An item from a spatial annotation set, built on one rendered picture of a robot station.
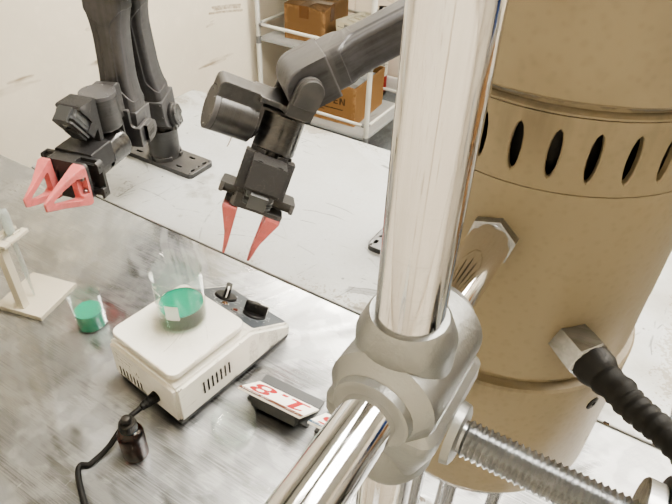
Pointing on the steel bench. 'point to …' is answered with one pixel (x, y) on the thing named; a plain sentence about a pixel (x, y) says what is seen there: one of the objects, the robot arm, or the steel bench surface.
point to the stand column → (432, 167)
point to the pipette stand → (23, 305)
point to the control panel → (241, 308)
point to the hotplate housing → (175, 398)
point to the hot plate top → (195, 344)
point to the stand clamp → (429, 405)
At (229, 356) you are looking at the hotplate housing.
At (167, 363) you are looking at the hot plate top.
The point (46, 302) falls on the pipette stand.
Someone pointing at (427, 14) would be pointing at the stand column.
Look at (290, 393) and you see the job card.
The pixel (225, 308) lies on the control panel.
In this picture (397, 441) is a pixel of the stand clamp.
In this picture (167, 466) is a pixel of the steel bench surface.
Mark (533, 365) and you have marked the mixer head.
